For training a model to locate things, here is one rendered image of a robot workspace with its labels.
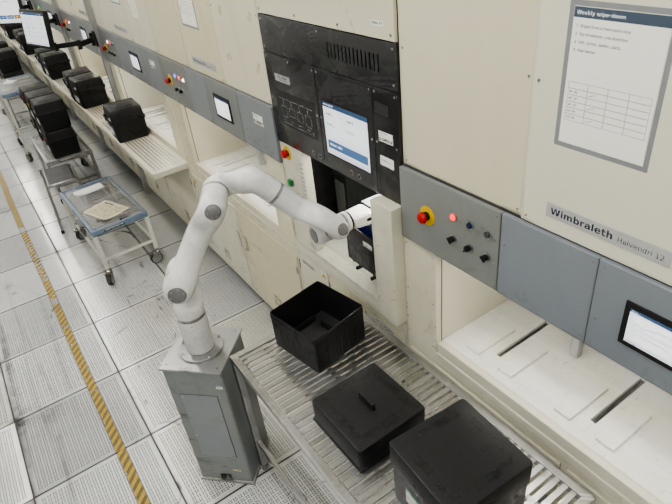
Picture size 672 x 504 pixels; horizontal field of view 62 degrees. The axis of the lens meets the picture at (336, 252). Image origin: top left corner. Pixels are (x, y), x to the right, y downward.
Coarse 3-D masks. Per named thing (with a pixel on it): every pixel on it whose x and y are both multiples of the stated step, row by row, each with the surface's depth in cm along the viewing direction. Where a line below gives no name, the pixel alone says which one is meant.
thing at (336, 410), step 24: (360, 384) 201; (384, 384) 200; (336, 408) 194; (360, 408) 192; (384, 408) 191; (408, 408) 190; (336, 432) 188; (360, 432) 184; (384, 432) 183; (360, 456) 179; (384, 456) 187
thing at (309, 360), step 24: (312, 288) 243; (288, 312) 238; (312, 312) 249; (336, 312) 245; (360, 312) 227; (288, 336) 226; (312, 336) 239; (336, 336) 221; (360, 336) 233; (312, 360) 220
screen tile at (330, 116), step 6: (330, 114) 212; (336, 114) 208; (330, 120) 214; (336, 120) 210; (342, 120) 207; (342, 126) 208; (330, 132) 217; (336, 132) 213; (342, 132) 210; (336, 138) 215; (342, 138) 212
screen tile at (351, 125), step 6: (348, 120) 203; (348, 126) 205; (354, 126) 201; (360, 132) 200; (348, 138) 208; (354, 138) 205; (348, 144) 210; (354, 144) 206; (360, 144) 203; (366, 144) 200; (360, 150) 204; (366, 150) 201
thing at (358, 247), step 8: (368, 200) 229; (352, 232) 234; (360, 232) 228; (352, 240) 237; (360, 240) 231; (368, 240) 225; (352, 248) 240; (360, 248) 234; (368, 248) 228; (352, 256) 243; (360, 256) 236; (368, 256) 230; (360, 264) 239; (368, 264) 233
